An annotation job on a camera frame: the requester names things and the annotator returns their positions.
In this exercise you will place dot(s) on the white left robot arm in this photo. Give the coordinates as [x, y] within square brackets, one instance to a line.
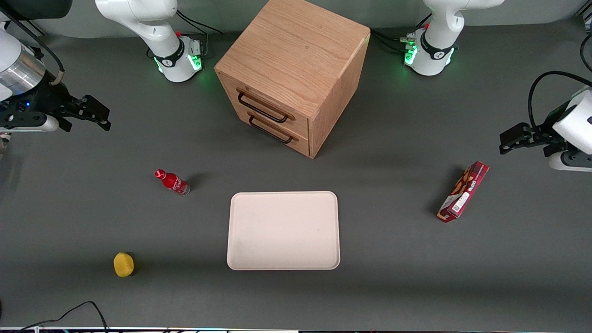
[437, 51]

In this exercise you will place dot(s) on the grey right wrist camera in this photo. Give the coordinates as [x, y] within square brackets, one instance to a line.
[37, 124]

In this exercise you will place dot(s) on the red soda bottle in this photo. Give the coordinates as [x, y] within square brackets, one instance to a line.
[173, 182]

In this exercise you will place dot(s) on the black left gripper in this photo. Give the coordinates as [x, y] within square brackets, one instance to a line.
[545, 134]

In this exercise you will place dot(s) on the yellow lemon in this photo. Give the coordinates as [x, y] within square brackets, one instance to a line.
[123, 264]

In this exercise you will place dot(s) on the red snack box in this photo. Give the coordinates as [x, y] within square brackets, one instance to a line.
[463, 192]

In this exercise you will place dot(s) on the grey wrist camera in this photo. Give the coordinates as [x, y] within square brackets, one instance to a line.
[573, 162]
[37, 124]

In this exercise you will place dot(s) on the aluminium frame rail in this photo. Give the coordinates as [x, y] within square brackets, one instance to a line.
[34, 28]

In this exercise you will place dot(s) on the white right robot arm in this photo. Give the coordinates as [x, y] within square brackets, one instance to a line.
[152, 27]

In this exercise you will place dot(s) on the beige plastic tray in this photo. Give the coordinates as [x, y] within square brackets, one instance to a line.
[283, 230]

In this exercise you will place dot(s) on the wooden drawer cabinet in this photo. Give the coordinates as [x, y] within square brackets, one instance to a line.
[296, 46]

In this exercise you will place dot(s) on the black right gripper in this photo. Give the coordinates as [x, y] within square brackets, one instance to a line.
[47, 100]

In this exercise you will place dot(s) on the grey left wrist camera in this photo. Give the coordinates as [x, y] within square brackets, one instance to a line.
[573, 162]

